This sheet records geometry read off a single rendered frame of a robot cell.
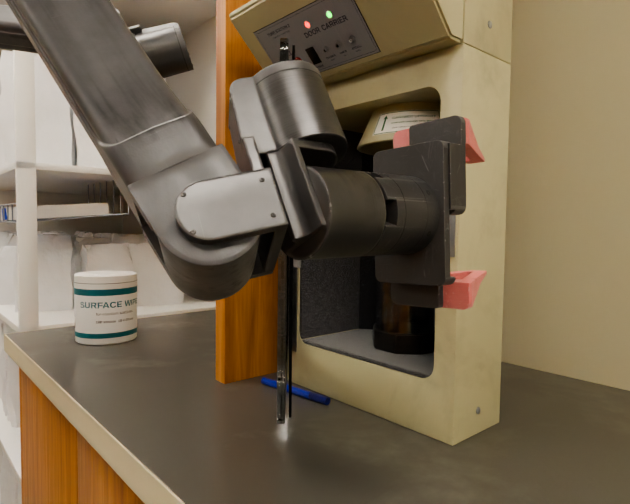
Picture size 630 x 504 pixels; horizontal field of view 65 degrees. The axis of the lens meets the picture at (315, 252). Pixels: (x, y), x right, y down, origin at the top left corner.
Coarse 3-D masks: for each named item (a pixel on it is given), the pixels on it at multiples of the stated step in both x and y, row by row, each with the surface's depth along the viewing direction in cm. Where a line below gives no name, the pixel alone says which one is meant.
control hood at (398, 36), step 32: (256, 0) 66; (288, 0) 63; (384, 0) 55; (416, 0) 53; (448, 0) 53; (384, 32) 58; (416, 32) 56; (448, 32) 54; (352, 64) 65; (384, 64) 64
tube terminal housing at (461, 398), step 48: (480, 0) 58; (480, 48) 58; (336, 96) 72; (384, 96) 65; (432, 96) 64; (480, 96) 59; (480, 144) 59; (480, 192) 60; (480, 240) 60; (480, 288) 61; (480, 336) 61; (336, 384) 73; (384, 384) 66; (432, 384) 60; (480, 384) 62; (432, 432) 60
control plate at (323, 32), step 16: (320, 0) 60; (336, 0) 59; (352, 0) 58; (288, 16) 65; (304, 16) 63; (320, 16) 62; (336, 16) 61; (352, 16) 59; (256, 32) 70; (272, 32) 69; (288, 32) 67; (304, 32) 65; (320, 32) 64; (336, 32) 62; (352, 32) 61; (368, 32) 60; (272, 48) 71; (304, 48) 68; (320, 48) 66; (336, 48) 64; (352, 48) 63; (368, 48) 61; (320, 64) 68; (336, 64) 66
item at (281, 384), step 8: (280, 40) 49; (280, 48) 48; (280, 56) 48; (280, 256) 49; (288, 256) 71; (280, 264) 49; (288, 264) 72; (280, 272) 49; (288, 272) 73; (280, 280) 49; (288, 280) 74; (280, 288) 49; (288, 288) 75; (280, 296) 49; (288, 296) 76; (280, 304) 49; (288, 304) 77; (280, 312) 49; (280, 320) 50; (280, 328) 50; (280, 336) 50; (280, 344) 50; (280, 352) 50; (280, 360) 50; (280, 368) 50; (280, 376) 50; (280, 384) 50; (280, 392) 50; (280, 400) 50; (280, 408) 50; (280, 416) 50
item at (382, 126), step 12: (384, 108) 69; (396, 108) 68; (408, 108) 67; (420, 108) 66; (432, 108) 66; (372, 120) 71; (384, 120) 68; (396, 120) 67; (408, 120) 66; (420, 120) 65; (432, 120) 65; (372, 132) 69; (384, 132) 67; (360, 144) 71; (372, 144) 78; (384, 144) 80
